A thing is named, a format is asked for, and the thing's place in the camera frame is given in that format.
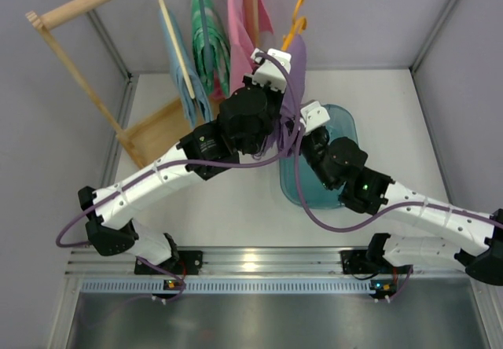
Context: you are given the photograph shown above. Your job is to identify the light blue trousers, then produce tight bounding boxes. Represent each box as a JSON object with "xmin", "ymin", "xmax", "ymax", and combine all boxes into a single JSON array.
[{"xmin": 159, "ymin": 10, "xmax": 214, "ymax": 129}]

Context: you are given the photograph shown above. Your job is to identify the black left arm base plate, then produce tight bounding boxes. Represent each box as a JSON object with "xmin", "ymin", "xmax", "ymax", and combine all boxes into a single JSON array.
[{"xmin": 134, "ymin": 250, "xmax": 204, "ymax": 276}]

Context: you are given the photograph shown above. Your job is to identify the orange plastic hanger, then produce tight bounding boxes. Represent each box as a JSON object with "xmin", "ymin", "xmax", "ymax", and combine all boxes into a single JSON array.
[{"xmin": 281, "ymin": 0, "xmax": 307, "ymax": 52}]

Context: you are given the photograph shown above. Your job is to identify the light wooden hanger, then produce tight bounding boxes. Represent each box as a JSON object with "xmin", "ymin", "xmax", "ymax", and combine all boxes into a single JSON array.
[{"xmin": 157, "ymin": 0, "xmax": 196, "ymax": 101}]

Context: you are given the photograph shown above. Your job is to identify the wooden clothes rack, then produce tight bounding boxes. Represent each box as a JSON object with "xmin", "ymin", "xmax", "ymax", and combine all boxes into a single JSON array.
[{"xmin": 25, "ymin": 0, "xmax": 263, "ymax": 169}]

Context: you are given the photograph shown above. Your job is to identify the aluminium mounting rail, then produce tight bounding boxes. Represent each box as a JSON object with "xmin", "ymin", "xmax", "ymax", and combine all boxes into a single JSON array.
[{"xmin": 64, "ymin": 245, "xmax": 490, "ymax": 277}]

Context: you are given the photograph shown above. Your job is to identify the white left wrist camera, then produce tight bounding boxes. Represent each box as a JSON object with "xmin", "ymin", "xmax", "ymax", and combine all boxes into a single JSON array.
[{"xmin": 251, "ymin": 48, "xmax": 292, "ymax": 93}]

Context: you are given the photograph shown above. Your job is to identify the teal plastic bin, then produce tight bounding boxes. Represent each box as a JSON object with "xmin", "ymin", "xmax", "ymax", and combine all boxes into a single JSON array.
[{"xmin": 279, "ymin": 104, "xmax": 358, "ymax": 210}]

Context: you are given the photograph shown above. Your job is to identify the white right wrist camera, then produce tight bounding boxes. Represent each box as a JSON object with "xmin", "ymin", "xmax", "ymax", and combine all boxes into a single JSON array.
[{"xmin": 300, "ymin": 101, "xmax": 330, "ymax": 136}]

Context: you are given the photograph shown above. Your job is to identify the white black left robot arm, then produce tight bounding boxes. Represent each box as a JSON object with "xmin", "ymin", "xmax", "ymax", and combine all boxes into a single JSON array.
[{"xmin": 79, "ymin": 72, "xmax": 286, "ymax": 267}]

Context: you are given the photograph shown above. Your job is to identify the pink trousers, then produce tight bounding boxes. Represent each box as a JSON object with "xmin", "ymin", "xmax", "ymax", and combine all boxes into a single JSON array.
[{"xmin": 227, "ymin": 0, "xmax": 255, "ymax": 95}]

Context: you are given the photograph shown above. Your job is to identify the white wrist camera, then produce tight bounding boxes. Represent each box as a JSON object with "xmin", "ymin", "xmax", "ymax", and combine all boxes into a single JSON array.
[
  {"xmin": 300, "ymin": 101, "xmax": 330, "ymax": 136},
  {"xmin": 251, "ymin": 48, "xmax": 292, "ymax": 93}
]

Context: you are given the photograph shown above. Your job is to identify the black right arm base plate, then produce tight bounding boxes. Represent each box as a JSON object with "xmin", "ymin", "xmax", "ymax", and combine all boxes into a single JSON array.
[{"xmin": 340, "ymin": 249, "xmax": 410, "ymax": 281}]

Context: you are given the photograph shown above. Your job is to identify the green patterned trousers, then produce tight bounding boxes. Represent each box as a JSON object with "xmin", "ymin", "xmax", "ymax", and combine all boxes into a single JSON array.
[{"xmin": 191, "ymin": 0, "xmax": 230, "ymax": 98}]

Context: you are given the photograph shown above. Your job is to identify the white slotted cable duct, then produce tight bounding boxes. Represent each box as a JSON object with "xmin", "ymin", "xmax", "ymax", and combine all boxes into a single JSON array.
[{"xmin": 80, "ymin": 278, "xmax": 376, "ymax": 295}]

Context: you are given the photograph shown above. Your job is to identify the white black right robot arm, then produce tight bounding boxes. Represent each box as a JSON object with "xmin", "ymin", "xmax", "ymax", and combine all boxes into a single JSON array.
[{"xmin": 296, "ymin": 127, "xmax": 502, "ymax": 286}]

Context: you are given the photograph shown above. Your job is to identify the purple trousers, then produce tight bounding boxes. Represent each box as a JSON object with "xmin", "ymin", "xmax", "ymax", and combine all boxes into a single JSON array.
[{"xmin": 252, "ymin": 35, "xmax": 307, "ymax": 160}]

